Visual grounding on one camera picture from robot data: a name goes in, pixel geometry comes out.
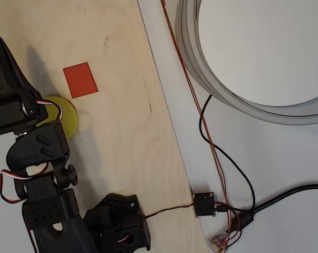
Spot yellow round sponge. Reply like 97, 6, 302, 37
36, 95, 79, 140

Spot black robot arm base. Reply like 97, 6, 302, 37
83, 193, 151, 251

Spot red rectangular paper marker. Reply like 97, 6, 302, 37
63, 62, 99, 99

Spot light plywood board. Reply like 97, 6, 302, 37
0, 0, 209, 253

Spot black motor controller board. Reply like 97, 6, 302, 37
192, 191, 217, 218

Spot red white black servo cable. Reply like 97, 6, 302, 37
116, 233, 134, 246
36, 99, 64, 121
0, 163, 47, 203
144, 201, 196, 218

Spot large white ring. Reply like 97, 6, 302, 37
175, 0, 318, 126

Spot thin orange wire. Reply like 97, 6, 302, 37
160, 0, 232, 238
161, 0, 236, 251

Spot thin black cable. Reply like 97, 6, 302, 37
199, 94, 256, 211

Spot thin red wire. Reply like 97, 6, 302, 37
213, 200, 245, 246

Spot black USB cable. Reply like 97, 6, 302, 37
216, 183, 318, 214

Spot clear white wire connector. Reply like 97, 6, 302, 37
208, 233, 231, 253

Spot thick black power cable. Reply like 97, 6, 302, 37
233, 184, 318, 234

